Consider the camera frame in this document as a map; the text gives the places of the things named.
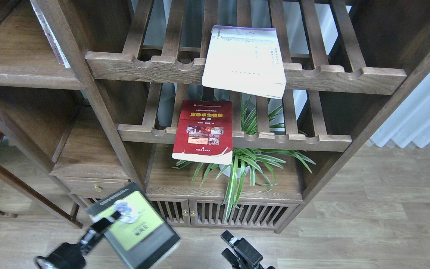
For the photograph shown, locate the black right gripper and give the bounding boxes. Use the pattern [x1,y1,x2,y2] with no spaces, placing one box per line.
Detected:
[221,231,264,269]

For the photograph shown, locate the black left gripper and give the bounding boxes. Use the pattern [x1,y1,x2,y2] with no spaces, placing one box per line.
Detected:
[38,211,122,269]

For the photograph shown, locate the green and black book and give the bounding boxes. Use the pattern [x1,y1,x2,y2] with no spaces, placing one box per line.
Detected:
[86,183,180,269]

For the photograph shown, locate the white standing book on shelf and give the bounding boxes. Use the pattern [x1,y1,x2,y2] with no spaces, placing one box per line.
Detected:
[30,0,71,68]

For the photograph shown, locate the white plant pot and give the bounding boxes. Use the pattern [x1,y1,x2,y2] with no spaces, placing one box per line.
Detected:
[218,163,250,178]

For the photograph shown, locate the red paperback book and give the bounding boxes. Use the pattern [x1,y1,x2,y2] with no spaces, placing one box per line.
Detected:
[172,99,233,165]

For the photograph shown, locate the dark wooden bookshelf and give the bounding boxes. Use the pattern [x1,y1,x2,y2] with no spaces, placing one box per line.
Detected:
[0,0,430,233]

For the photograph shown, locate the white cream paperback book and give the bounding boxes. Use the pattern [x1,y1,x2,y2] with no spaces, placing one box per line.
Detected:
[202,25,286,99]

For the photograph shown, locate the white curtain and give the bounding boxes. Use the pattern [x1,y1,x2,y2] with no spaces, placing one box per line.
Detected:
[369,73,430,148]

